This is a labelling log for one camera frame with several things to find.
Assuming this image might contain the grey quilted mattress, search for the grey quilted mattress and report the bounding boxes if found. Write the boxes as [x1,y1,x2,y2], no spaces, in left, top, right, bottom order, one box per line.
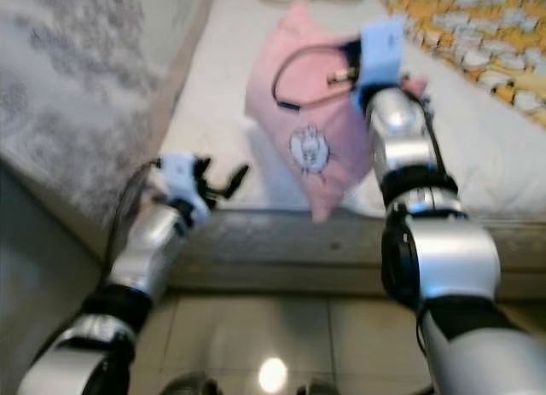
[162,209,546,302]

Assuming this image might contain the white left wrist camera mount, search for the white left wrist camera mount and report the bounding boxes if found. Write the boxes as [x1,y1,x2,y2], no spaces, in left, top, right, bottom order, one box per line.
[160,152,214,229]

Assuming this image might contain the grey floral patterned pillow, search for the grey floral patterned pillow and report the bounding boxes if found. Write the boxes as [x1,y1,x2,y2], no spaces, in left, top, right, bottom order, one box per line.
[0,0,163,234]

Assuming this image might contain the pink rabbit print pillow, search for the pink rabbit print pillow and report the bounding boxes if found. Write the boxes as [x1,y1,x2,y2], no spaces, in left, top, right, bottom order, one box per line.
[243,1,427,225]

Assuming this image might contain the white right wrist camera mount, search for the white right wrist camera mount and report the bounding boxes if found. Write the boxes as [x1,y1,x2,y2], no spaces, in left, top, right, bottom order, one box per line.
[357,18,406,93]

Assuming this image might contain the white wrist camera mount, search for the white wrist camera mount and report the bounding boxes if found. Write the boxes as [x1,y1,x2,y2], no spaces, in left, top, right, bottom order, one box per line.
[357,18,406,93]
[160,152,214,229]

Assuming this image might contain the white quilted mattress pad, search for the white quilted mattress pad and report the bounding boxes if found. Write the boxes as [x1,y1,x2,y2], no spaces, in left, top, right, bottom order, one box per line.
[162,0,546,221]

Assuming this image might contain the yellow egg print blanket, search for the yellow egg print blanket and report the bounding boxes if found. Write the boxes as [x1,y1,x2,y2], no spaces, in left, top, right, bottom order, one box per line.
[371,0,546,127]

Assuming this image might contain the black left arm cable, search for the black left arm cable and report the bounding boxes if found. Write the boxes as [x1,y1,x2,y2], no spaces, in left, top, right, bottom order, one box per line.
[107,160,165,281]

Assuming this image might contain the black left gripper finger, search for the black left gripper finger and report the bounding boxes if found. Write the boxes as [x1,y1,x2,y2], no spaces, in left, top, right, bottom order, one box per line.
[218,163,250,200]

